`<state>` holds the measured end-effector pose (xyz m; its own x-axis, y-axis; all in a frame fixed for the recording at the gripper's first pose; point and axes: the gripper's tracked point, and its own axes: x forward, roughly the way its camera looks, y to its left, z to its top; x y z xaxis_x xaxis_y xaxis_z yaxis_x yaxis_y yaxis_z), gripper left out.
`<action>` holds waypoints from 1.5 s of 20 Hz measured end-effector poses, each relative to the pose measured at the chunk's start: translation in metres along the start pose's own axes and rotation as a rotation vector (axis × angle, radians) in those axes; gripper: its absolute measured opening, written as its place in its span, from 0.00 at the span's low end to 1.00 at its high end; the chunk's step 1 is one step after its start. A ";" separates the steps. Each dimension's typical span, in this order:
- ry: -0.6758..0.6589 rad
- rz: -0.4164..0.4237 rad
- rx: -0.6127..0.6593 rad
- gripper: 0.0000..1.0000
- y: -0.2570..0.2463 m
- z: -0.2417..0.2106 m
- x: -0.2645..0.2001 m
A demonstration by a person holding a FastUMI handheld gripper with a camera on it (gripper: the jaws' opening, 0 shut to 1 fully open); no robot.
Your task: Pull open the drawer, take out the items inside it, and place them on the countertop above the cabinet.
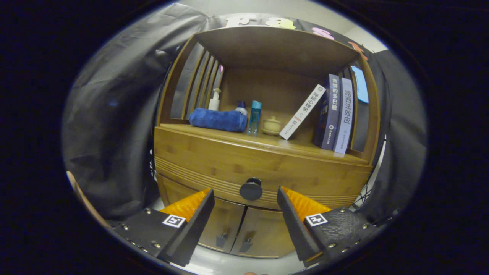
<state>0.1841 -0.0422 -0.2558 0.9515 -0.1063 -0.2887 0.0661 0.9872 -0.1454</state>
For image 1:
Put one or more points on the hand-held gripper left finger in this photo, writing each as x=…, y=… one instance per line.
x=193, y=233

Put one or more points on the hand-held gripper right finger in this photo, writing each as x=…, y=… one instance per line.
x=296, y=229

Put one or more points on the wooden drawer with black knob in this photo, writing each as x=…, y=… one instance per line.
x=229, y=160

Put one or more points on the wooden cabinet door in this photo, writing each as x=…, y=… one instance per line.
x=263, y=233
x=225, y=221

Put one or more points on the wooden cabinet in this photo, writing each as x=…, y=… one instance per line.
x=275, y=49

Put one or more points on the black metal stand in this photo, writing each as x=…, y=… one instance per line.
x=363, y=194

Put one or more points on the beige lidded ceramic cup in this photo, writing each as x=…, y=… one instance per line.
x=272, y=125

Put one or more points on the blue folded towel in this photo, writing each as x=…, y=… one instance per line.
x=217, y=119

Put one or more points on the clear blue bottle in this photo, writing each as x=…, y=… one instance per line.
x=254, y=118

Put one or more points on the white book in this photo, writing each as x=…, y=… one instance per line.
x=303, y=110

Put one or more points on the dark blue book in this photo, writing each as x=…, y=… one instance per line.
x=331, y=114

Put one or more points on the light purple book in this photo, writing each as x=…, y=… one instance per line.
x=345, y=114

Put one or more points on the white pump bottle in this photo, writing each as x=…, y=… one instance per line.
x=214, y=104

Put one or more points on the white bottle with blue cap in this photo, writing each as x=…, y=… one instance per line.
x=240, y=110

